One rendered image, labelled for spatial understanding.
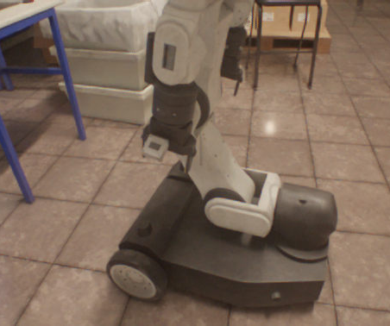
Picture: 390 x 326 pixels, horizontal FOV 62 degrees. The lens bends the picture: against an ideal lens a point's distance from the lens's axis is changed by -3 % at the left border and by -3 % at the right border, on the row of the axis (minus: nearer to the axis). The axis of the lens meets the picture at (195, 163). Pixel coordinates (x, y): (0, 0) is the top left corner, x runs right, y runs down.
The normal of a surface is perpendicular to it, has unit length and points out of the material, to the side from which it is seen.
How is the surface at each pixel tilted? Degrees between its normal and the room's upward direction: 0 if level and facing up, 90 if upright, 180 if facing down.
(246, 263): 0
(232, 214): 90
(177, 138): 90
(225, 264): 0
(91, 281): 0
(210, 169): 90
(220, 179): 90
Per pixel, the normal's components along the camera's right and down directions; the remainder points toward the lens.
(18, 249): -0.04, -0.81
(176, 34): -0.34, 0.56
